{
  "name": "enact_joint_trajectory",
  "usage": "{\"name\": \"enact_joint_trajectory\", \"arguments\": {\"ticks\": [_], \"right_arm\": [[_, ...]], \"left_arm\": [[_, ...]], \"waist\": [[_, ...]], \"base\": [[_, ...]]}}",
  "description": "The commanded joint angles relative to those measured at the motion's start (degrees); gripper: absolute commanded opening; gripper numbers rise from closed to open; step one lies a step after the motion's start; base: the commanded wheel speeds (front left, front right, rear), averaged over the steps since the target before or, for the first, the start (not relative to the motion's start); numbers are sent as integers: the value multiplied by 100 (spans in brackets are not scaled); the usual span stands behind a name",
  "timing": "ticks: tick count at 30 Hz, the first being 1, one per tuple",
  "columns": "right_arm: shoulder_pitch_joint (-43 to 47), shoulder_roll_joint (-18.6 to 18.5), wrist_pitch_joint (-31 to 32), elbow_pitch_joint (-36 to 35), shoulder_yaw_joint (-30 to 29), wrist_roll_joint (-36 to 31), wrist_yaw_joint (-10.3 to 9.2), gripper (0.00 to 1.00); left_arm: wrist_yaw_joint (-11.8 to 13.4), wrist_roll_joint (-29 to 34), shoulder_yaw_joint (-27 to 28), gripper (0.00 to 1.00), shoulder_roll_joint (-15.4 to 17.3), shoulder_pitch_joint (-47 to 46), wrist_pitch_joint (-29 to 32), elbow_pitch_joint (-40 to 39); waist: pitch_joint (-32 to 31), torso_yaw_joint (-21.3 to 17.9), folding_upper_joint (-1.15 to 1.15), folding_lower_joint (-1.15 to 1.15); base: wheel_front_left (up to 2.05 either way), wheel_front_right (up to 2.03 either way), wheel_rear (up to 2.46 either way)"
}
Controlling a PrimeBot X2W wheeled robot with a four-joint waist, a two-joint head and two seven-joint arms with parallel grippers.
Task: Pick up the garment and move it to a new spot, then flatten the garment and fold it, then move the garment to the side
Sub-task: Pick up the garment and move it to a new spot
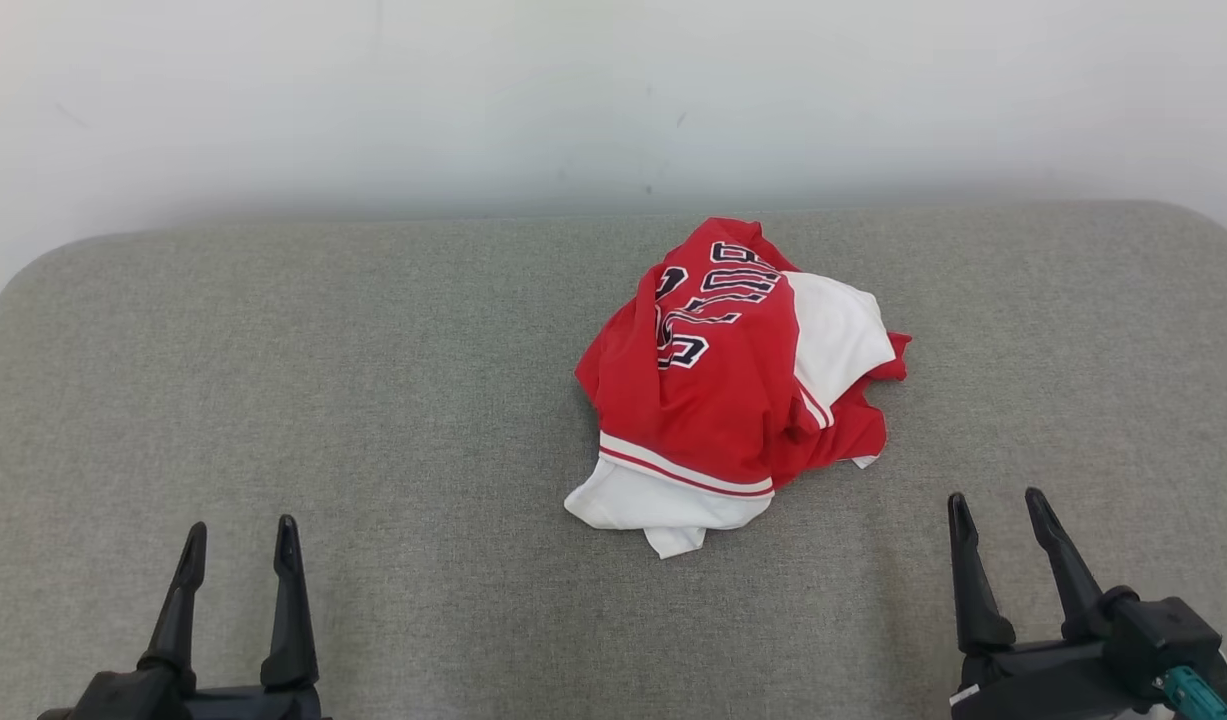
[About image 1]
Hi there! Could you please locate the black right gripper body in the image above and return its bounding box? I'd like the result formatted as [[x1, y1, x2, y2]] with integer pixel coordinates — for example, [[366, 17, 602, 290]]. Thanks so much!
[[948, 635, 1164, 720]]

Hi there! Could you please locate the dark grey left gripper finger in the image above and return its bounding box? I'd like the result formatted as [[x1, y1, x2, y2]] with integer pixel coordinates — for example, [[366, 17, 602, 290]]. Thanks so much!
[[261, 515, 320, 691], [138, 522, 208, 696]]

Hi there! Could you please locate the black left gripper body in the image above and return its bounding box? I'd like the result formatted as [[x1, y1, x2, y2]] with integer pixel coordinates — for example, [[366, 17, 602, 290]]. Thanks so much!
[[38, 665, 334, 720]]

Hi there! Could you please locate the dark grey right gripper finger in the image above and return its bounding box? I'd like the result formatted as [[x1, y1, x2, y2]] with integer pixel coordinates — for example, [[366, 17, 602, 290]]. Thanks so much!
[[1025, 487, 1109, 641], [948, 492, 1016, 656]]

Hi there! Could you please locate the red jersey with white sleeves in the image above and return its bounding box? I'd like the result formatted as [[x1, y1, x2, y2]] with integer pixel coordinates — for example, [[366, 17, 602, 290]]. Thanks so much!
[[563, 216, 899, 559]]

